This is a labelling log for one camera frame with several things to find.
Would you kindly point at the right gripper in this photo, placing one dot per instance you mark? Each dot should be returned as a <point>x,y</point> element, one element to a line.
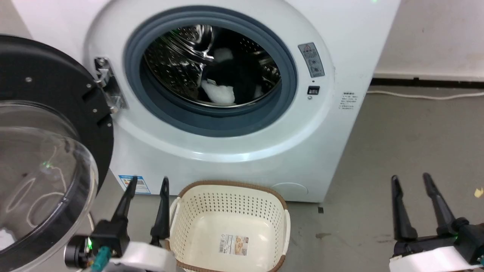
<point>453,253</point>

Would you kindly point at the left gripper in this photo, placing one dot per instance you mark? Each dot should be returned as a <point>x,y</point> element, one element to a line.
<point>113,241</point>

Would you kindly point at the cream perforated laundry basket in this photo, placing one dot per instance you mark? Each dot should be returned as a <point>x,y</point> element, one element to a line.
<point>196,211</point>

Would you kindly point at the paper basket label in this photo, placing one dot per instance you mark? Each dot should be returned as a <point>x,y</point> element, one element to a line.
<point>233,244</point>

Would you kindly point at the white front-load washing machine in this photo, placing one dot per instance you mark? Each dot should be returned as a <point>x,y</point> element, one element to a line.
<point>242,151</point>

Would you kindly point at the large white plush laundry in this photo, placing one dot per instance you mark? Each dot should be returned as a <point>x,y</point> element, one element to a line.
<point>219,92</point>

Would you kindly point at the black plush laundry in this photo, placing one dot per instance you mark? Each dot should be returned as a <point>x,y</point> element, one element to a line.
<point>238,77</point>

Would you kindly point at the blue energy label sticker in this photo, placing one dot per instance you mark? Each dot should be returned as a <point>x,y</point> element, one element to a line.
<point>141,185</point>

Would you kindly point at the yellow paper scrap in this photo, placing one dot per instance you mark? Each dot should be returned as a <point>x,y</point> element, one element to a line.
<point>479,193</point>

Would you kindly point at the metal door hinge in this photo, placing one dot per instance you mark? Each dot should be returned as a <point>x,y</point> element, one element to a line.
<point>109,87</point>

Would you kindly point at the steel washer drum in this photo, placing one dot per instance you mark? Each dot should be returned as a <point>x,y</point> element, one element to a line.
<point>170,60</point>

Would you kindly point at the grey rubber door gasket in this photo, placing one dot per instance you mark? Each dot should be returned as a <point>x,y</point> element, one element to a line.
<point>272,109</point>

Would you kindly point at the black round washer door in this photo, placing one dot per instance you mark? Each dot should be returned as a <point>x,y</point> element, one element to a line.
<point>45,71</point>

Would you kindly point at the grey warning label sticker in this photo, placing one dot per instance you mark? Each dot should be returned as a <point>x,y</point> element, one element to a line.
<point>312,60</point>

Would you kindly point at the black wall baseboard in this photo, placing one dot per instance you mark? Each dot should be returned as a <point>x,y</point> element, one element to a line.
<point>427,83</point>

